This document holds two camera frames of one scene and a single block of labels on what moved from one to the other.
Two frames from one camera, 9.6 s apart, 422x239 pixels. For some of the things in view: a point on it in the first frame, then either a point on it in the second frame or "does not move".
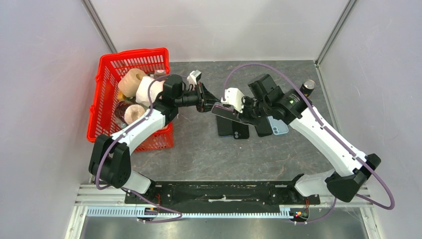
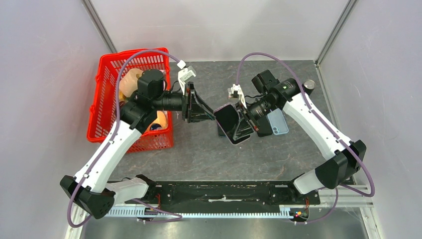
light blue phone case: [278, 126] does not move
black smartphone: [263, 127] does not move
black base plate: [222, 196] does not move
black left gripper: [205, 98] to [193, 108]
